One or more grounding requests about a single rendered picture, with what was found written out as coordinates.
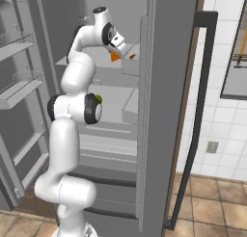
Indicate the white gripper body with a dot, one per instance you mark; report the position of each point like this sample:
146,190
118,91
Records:
117,47

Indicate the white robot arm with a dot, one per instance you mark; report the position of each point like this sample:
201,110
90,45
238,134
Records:
64,144

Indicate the orange cheese wedge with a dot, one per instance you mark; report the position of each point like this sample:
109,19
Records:
114,57

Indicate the orange brown chicken drumstick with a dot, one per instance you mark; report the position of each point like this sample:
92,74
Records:
132,56

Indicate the grey fridge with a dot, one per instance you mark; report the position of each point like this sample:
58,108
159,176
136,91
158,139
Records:
107,78

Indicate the green lime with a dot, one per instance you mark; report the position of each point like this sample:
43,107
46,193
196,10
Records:
98,99

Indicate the grey fridge door with shelves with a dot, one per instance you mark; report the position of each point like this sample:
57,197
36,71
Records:
19,135

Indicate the clear door shelf bin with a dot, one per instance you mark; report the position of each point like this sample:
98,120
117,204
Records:
19,91
13,49

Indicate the grey wall socket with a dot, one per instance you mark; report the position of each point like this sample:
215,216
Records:
212,146

